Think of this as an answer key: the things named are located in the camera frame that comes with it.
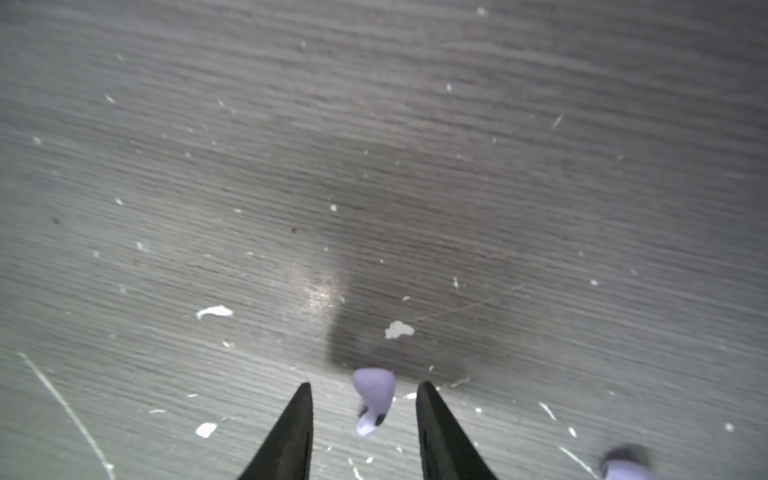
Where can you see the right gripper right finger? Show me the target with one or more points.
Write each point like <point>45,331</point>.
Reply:
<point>446,451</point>

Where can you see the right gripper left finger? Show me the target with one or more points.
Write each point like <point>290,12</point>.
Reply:
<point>286,452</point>

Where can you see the purple earbud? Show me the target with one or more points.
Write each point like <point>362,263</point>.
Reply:
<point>376,388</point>
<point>626,462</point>

